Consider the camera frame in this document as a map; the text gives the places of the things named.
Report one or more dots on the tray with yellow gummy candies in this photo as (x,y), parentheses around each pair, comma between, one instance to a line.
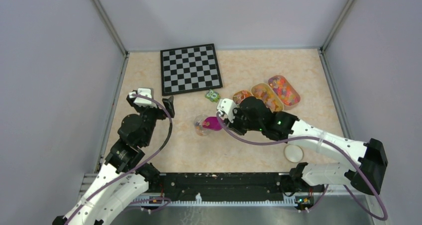
(263,92)

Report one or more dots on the tray with mixed colourful candies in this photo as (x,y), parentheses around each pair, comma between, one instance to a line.
(287,94)

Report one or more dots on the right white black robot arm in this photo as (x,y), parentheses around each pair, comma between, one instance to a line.
(361,165)

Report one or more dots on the white round lid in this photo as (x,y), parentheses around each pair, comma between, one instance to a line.
(293,153)

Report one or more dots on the magenta plastic scoop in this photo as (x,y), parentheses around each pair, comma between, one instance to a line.
(212,123)

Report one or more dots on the green owl toy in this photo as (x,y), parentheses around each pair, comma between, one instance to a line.
(212,96)

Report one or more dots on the black white chessboard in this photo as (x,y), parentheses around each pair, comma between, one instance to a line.
(189,69)

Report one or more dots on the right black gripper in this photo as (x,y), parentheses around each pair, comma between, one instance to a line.
(237,111)

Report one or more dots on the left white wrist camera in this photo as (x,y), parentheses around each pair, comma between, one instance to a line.
(141,97)

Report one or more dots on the clear plastic cup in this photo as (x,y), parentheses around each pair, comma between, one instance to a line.
(199,125)

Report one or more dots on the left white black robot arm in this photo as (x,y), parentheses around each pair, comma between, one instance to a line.
(123,176)

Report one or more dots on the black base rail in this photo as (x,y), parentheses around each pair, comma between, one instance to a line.
(229,187)

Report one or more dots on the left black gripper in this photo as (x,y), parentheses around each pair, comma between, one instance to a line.
(162,115)

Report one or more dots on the tray with orange wrapped candies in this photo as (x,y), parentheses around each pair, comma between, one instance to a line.
(239,96)

